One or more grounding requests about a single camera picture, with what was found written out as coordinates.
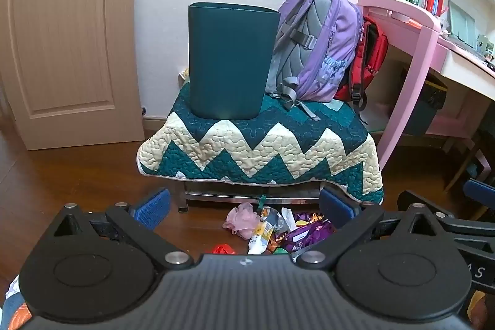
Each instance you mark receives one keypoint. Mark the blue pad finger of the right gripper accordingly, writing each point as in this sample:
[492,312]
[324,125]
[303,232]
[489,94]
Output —
[480,192]

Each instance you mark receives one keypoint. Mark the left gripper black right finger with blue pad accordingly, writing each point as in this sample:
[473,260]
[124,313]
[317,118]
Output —
[358,223]

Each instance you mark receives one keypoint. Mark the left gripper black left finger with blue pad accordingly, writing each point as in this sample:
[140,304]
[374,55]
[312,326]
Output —
[132,225]

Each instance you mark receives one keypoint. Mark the red wrapper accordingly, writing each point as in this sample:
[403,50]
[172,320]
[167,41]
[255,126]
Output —
[223,249]

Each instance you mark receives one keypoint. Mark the dark teal trash bin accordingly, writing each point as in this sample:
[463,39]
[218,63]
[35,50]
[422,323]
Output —
[230,52]

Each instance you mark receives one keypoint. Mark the purple orange snack bag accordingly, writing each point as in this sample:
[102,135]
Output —
[302,219]

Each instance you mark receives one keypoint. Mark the green snack wrapper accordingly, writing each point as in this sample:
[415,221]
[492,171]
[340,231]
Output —
[280,251]

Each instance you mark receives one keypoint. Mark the grey silver wrapper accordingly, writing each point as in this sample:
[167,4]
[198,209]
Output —
[275,219]

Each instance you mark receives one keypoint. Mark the teal cream zigzag quilt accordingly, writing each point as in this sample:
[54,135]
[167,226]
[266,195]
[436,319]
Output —
[277,147]

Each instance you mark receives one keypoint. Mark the white yellow wrapper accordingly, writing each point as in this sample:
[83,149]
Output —
[260,238]

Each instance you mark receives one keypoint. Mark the pink desk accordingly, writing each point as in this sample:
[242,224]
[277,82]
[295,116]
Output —
[417,33]

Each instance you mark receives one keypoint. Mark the red backpack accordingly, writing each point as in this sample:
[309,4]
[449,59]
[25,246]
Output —
[370,55]

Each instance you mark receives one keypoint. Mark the wooden door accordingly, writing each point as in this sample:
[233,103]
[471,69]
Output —
[69,71]

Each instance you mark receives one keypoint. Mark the purple grey backpack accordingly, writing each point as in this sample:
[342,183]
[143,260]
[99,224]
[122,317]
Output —
[315,44]

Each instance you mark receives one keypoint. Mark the metal bench frame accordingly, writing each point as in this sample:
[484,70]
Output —
[218,192]

